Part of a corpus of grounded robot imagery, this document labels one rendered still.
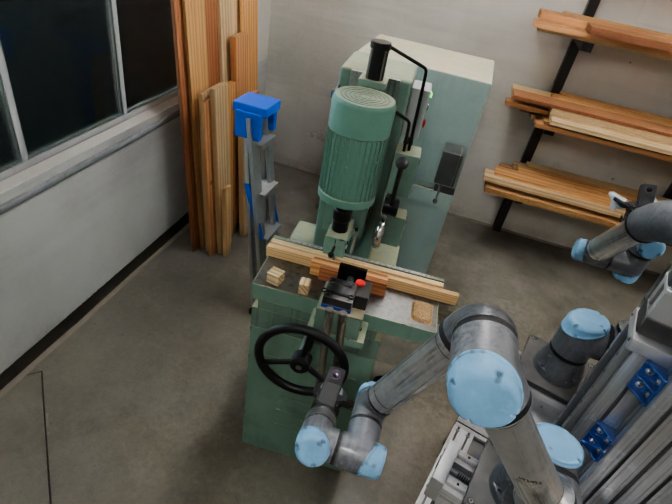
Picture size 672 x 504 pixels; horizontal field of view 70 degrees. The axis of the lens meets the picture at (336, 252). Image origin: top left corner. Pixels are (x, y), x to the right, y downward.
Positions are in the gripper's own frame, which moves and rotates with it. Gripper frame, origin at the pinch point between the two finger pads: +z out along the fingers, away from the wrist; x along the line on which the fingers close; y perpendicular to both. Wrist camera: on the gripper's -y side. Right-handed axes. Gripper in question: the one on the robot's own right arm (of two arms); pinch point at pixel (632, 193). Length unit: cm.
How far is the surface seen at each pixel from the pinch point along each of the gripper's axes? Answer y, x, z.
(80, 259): 58, -227, -37
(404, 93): -36, -81, -36
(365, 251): 23, -89, -35
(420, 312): 24, -64, -62
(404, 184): -7, -77, -36
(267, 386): 67, -115, -72
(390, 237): 14, -80, -38
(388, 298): 24, -75, -59
